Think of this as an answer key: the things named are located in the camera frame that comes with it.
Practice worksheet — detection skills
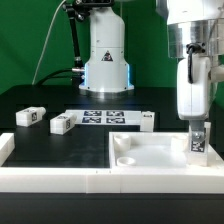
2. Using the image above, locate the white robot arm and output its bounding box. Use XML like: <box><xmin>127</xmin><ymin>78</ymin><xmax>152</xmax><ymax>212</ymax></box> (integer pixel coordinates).
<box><xmin>80</xmin><ymin>0</ymin><xmax>224</xmax><ymax>142</ymax></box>

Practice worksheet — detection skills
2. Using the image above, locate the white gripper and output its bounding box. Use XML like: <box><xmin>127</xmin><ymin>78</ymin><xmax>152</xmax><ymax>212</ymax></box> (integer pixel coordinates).
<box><xmin>177</xmin><ymin>55</ymin><xmax>211</xmax><ymax>142</ymax></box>

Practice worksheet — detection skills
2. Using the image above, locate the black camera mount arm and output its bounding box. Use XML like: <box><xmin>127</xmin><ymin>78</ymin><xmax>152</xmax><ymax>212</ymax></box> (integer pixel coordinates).
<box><xmin>63</xmin><ymin>0</ymin><xmax>115</xmax><ymax>68</ymax></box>

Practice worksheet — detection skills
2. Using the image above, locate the grey cable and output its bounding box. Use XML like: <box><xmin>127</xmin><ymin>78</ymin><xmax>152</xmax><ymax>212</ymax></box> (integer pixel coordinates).
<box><xmin>31</xmin><ymin>0</ymin><xmax>68</xmax><ymax>86</ymax></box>

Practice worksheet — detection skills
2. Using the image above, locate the white square tabletop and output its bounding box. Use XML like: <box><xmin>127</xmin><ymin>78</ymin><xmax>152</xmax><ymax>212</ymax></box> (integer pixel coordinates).
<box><xmin>108</xmin><ymin>130</ymin><xmax>217</xmax><ymax>169</ymax></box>

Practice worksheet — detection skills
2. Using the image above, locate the white U-shaped fence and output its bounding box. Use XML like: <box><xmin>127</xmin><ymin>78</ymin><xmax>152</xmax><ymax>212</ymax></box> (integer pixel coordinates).
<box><xmin>0</xmin><ymin>133</ymin><xmax>224</xmax><ymax>194</ymax></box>

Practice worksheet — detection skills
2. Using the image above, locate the tag marker sheet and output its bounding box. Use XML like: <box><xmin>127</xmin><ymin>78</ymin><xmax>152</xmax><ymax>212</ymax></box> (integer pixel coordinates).
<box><xmin>67</xmin><ymin>110</ymin><xmax>141</xmax><ymax>125</ymax></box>

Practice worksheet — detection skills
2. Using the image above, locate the black cable bundle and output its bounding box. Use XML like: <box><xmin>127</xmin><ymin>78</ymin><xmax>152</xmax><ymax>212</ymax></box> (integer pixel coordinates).
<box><xmin>34</xmin><ymin>67</ymin><xmax>84</xmax><ymax>87</ymax></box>

